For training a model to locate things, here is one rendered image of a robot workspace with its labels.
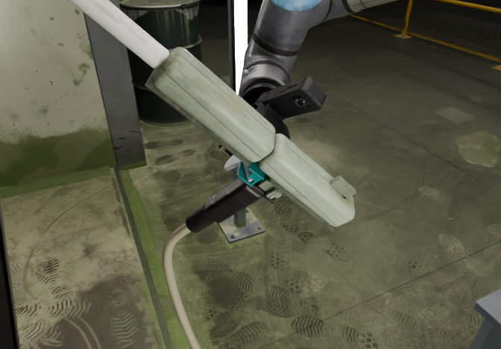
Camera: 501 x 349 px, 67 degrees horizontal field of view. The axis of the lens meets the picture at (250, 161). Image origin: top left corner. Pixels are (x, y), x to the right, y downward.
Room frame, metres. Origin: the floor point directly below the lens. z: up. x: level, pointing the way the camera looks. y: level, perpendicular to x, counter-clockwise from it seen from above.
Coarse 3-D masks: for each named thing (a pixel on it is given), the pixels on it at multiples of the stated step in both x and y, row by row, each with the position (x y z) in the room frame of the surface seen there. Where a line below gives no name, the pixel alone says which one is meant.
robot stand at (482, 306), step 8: (488, 296) 0.56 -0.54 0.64; (496, 296) 0.56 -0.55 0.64; (480, 304) 0.54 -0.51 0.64; (488, 304) 0.54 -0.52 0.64; (496, 304) 0.54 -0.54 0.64; (480, 312) 0.53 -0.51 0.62; (488, 312) 0.52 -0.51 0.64; (496, 312) 0.52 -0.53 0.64; (488, 320) 0.51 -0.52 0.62; (496, 320) 0.50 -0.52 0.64; (480, 328) 0.55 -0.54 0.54; (488, 328) 0.52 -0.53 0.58; (496, 328) 0.50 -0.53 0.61; (480, 336) 0.53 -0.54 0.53; (488, 336) 0.51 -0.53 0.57; (496, 336) 0.50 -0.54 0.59; (472, 344) 0.55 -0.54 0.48; (480, 344) 0.52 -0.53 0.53; (488, 344) 0.50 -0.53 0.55; (496, 344) 0.49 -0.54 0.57
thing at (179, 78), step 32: (96, 0) 0.38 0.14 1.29; (128, 32) 0.38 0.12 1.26; (160, 64) 0.38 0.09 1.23; (192, 64) 0.39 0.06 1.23; (160, 96) 0.37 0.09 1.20; (192, 96) 0.37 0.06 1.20; (224, 96) 0.38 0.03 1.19; (224, 128) 0.37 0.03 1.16; (256, 128) 0.38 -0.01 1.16; (256, 160) 0.38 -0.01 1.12; (288, 160) 0.38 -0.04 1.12; (224, 192) 0.42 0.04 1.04; (256, 192) 0.40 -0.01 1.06; (288, 192) 0.39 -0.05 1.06; (320, 192) 0.38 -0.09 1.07; (352, 192) 0.39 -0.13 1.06; (192, 224) 0.42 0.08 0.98
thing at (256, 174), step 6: (240, 162) 0.41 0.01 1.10; (252, 162) 0.39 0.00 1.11; (258, 162) 0.40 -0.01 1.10; (240, 168) 0.40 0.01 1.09; (252, 168) 0.38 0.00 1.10; (258, 168) 0.39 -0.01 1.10; (240, 174) 0.39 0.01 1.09; (252, 174) 0.38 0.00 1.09; (258, 174) 0.38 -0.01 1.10; (264, 174) 0.39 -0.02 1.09; (246, 180) 0.39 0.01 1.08; (258, 180) 0.38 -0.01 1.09; (252, 186) 0.39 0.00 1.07
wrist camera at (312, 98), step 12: (288, 84) 0.52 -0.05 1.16; (300, 84) 0.49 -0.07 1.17; (312, 84) 0.49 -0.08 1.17; (264, 96) 0.55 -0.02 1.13; (276, 96) 0.52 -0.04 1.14; (288, 96) 0.50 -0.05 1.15; (300, 96) 0.49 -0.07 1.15; (312, 96) 0.48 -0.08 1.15; (324, 96) 0.50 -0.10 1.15; (276, 108) 0.53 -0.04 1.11; (288, 108) 0.52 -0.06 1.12; (300, 108) 0.50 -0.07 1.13; (312, 108) 0.49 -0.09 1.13
